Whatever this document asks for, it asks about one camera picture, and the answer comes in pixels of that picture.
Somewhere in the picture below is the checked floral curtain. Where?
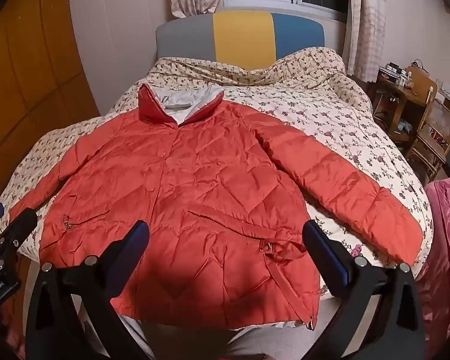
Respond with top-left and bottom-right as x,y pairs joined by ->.
341,0 -> 390,83

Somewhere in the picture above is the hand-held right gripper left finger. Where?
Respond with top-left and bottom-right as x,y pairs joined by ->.
24,220 -> 151,360

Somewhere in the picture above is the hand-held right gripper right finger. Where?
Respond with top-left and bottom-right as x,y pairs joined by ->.
302,219 -> 426,360

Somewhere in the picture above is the floral quilt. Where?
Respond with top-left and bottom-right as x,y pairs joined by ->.
0,45 -> 434,308

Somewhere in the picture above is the wooden wardrobe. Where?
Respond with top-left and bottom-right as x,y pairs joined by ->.
0,0 -> 100,204

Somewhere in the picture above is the orange puffer jacket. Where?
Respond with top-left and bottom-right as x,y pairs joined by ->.
9,84 -> 424,331

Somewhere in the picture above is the dark tin box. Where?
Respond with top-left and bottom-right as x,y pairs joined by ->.
378,65 -> 404,85

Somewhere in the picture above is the wooden desk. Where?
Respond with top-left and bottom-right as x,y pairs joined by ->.
371,65 -> 436,137

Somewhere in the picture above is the pink blanket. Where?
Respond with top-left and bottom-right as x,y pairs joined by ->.
416,179 -> 450,344

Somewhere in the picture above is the brown wooden panel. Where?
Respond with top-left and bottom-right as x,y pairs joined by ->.
404,66 -> 439,103

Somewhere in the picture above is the grey yellow blue headboard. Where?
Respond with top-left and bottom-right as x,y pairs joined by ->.
155,12 -> 325,71

